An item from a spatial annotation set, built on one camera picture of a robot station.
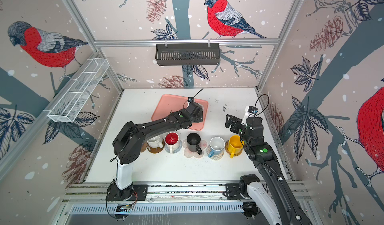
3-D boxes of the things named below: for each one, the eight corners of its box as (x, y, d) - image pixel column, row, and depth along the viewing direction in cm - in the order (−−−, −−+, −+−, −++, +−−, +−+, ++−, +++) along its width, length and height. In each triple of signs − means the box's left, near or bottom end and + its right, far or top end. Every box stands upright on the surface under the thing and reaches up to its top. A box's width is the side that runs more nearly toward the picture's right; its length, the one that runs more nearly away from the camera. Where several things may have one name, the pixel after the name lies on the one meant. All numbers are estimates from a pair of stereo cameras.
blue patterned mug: (208, 159, 86) (209, 152, 78) (207, 144, 92) (208, 136, 84) (223, 159, 86) (226, 152, 78) (221, 144, 92) (223, 136, 84)
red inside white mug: (165, 155, 88) (162, 149, 81) (167, 139, 95) (165, 132, 88) (178, 155, 88) (177, 149, 81) (180, 139, 95) (178, 132, 88)
